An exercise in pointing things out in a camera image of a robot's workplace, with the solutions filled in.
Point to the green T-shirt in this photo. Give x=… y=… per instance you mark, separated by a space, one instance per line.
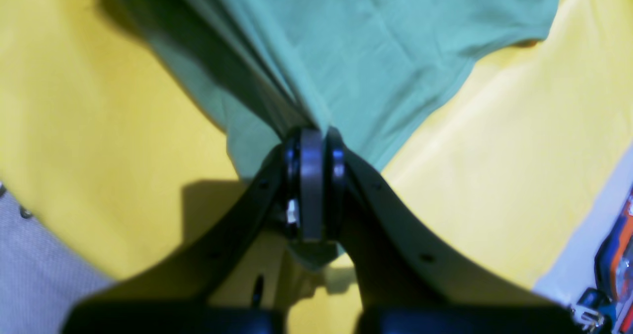
x=375 y=69

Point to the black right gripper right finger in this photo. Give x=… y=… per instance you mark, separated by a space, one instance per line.
x=410 y=280

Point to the yellow table cloth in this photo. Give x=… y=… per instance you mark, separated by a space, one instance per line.
x=110 y=164

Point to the blue orange clamp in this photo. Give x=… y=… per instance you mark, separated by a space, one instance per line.
x=606 y=308

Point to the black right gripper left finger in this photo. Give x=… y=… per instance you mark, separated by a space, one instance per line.
x=172 y=297

